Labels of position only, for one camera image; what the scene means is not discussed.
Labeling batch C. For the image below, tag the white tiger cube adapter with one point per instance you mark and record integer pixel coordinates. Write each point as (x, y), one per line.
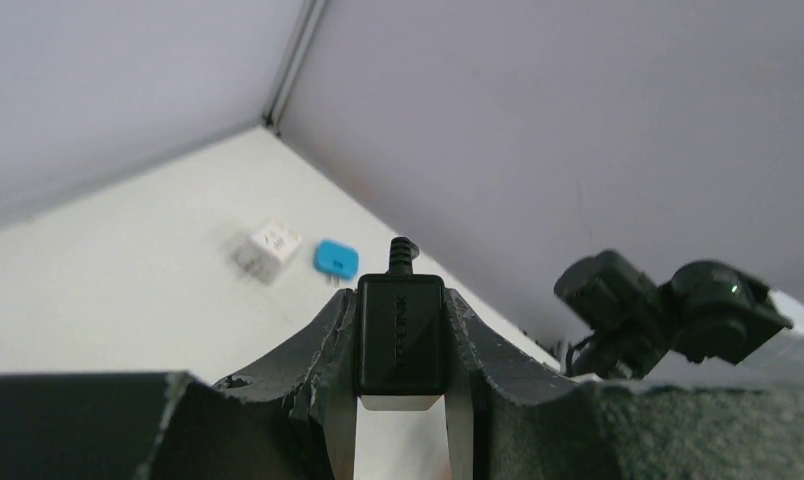
(267, 252)

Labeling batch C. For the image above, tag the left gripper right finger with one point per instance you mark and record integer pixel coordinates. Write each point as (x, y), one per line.
(510, 417)

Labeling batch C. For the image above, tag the black plug adapter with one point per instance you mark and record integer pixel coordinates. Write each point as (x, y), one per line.
(401, 335)

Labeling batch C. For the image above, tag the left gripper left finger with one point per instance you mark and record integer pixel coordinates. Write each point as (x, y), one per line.
(291, 414)

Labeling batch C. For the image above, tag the blue folding plug adapter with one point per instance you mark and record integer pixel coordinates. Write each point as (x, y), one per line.
(336, 261)

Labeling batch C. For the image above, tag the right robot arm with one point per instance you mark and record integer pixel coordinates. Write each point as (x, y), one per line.
(707, 310)

